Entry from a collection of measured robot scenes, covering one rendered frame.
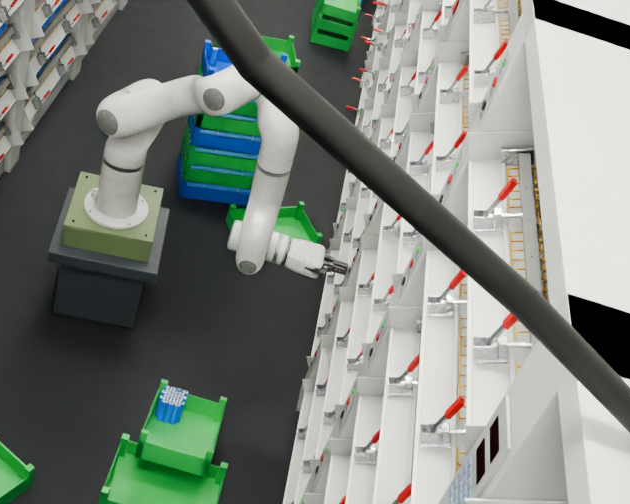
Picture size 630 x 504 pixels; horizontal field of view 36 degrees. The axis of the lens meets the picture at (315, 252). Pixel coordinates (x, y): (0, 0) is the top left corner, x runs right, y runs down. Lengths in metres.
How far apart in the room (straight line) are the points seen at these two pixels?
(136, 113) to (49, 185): 1.03
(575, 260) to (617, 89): 0.42
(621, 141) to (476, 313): 0.28
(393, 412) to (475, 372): 0.46
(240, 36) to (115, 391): 2.37
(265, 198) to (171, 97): 0.36
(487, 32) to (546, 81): 0.69
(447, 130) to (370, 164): 1.36
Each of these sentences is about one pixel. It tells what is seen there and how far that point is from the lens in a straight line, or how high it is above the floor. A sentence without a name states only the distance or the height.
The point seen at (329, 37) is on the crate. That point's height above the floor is 0.05.
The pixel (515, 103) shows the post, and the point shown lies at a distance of 1.50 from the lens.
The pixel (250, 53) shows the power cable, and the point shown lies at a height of 1.93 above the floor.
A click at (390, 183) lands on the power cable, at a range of 0.63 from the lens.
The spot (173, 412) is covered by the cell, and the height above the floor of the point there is 0.07.
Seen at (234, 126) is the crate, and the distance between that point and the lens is 3.45.
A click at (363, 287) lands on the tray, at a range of 2.39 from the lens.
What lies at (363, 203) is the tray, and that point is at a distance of 3.04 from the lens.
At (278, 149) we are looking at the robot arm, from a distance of 2.40.
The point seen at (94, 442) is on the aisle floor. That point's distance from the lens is 2.79.
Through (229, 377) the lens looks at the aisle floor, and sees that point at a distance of 3.02.
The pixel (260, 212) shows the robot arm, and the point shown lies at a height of 0.70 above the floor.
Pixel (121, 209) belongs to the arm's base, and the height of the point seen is 0.41.
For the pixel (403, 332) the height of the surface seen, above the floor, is 1.07.
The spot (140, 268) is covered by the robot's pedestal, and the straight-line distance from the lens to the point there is 2.88.
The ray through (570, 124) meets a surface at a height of 1.69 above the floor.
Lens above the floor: 2.21
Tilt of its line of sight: 38 degrees down
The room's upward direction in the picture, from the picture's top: 20 degrees clockwise
